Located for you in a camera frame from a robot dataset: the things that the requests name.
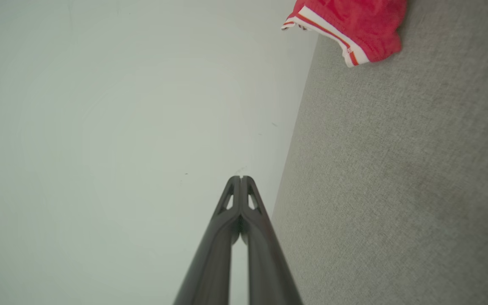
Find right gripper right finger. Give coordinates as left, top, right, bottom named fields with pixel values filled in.
left=241, top=175, right=304, bottom=305

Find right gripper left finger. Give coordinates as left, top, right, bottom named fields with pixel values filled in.
left=173, top=175, right=242, bottom=305

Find red white-striped shorts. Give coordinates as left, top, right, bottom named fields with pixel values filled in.
left=281, top=0, right=408, bottom=69

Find grey fabric sofa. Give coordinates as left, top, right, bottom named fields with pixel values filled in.
left=269, top=0, right=488, bottom=305

